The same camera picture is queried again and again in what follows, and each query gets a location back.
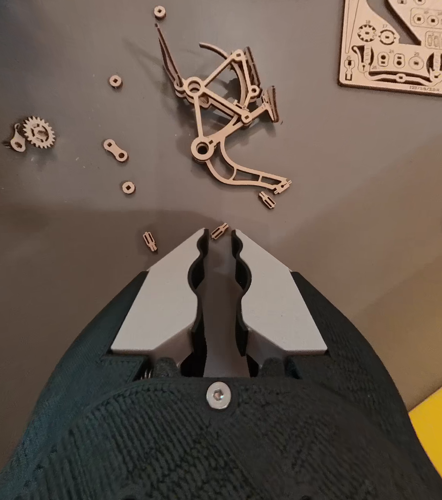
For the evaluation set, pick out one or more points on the wooden model frame assembly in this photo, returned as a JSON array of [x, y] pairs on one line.
[[271, 103]]

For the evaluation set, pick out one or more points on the wooden link piece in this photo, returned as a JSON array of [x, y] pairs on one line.
[[115, 150]]

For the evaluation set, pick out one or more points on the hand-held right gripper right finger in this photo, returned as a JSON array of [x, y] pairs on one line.
[[283, 312]]

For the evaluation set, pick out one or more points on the small wooden pin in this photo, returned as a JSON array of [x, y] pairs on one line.
[[267, 200], [150, 241], [219, 231]]

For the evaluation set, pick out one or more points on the wooden parts sheet with cutout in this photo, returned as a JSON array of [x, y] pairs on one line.
[[396, 89]]

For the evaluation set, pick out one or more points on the wooden gear axle assembly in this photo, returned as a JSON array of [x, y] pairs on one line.
[[29, 131]]

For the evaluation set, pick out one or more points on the small wooden washer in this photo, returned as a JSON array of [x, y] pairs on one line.
[[124, 188], [111, 81], [156, 11]]

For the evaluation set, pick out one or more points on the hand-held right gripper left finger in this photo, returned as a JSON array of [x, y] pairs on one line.
[[154, 312]]

